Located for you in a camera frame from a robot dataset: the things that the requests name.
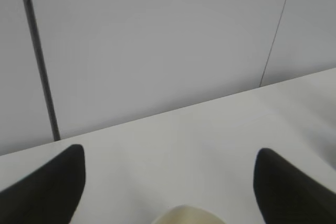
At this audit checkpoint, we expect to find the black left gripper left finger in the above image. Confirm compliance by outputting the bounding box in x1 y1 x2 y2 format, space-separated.
1 144 86 223

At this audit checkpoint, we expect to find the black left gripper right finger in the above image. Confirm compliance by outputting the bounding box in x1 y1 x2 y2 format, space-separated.
253 148 335 223

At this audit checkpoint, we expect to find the white paper cup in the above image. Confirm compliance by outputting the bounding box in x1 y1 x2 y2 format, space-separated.
152 205 225 224

